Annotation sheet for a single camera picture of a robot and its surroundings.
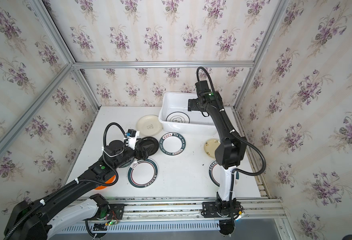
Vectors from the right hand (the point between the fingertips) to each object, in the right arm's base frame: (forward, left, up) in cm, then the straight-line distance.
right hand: (197, 107), depth 88 cm
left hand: (-21, +28, -3) cm, 35 cm away
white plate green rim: (-30, -11, -25) cm, 41 cm away
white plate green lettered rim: (-11, +16, -24) cm, 30 cm away
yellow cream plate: (-12, -10, -24) cm, 29 cm away
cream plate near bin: (+5, +33, -23) cm, 40 cm away
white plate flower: (+12, +11, -21) cm, 27 cm away
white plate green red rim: (-30, +33, -24) cm, 51 cm away
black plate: (-10, +31, -21) cm, 39 cm away
